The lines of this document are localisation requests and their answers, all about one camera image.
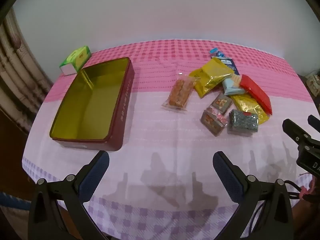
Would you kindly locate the brown printed cube sweet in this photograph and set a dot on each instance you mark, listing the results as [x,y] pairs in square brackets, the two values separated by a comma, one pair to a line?
[212,122]
[222,102]

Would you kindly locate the blue cracker packet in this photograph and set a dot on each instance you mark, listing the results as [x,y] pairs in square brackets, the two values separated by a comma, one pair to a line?
[232,86]

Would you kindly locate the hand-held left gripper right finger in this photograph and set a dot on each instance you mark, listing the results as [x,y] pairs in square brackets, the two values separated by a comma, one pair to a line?
[226,177]

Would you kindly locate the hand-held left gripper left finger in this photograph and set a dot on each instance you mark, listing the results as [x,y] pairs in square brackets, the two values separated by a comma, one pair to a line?
[93,177]

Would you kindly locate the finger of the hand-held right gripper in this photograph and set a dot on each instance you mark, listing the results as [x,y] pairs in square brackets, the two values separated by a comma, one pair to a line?
[295,132]
[314,122]

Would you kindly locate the beige printed curtain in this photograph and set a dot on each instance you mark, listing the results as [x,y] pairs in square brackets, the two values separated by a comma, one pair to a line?
[17,67]

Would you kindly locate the yellow snack packet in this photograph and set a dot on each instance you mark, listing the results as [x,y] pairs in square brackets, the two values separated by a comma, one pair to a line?
[212,76]
[250,107]

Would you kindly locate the blue candy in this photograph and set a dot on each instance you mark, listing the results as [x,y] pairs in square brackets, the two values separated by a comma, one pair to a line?
[220,53]

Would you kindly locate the green tissue pack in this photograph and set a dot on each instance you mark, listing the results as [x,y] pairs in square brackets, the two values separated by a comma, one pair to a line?
[76,58]

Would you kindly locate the printed box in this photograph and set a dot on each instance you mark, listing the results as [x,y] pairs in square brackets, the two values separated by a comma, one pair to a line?
[314,83]

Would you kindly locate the pink checked tablecloth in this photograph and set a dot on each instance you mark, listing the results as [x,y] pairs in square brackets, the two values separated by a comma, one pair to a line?
[160,135]

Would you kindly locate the clear pack of orange snack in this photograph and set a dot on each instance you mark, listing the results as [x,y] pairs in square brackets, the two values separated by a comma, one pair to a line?
[180,92]

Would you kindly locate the dark red tin box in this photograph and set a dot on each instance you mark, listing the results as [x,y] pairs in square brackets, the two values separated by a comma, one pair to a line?
[87,105]

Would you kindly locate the blue fabric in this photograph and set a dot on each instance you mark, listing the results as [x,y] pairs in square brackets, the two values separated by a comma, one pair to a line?
[15,201]

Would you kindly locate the grey green cube sweet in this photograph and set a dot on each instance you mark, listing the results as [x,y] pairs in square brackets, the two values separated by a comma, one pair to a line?
[242,122]

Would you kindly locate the red snack packet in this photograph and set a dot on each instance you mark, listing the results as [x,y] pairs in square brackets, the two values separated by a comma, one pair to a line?
[257,92]

